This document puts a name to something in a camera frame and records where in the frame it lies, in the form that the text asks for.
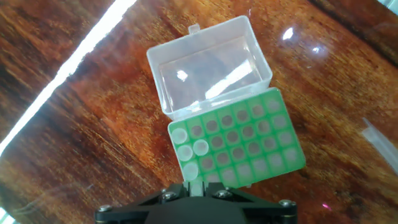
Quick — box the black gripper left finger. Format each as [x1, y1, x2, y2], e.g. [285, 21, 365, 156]
[94, 182, 190, 224]

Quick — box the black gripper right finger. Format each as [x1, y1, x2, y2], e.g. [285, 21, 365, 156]
[203, 181, 299, 224]

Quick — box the green clear pipette tip box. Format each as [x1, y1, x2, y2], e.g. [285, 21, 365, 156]
[146, 15, 307, 190]

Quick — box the glossy brown wooden board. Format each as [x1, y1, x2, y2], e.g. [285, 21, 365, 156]
[0, 0, 398, 224]

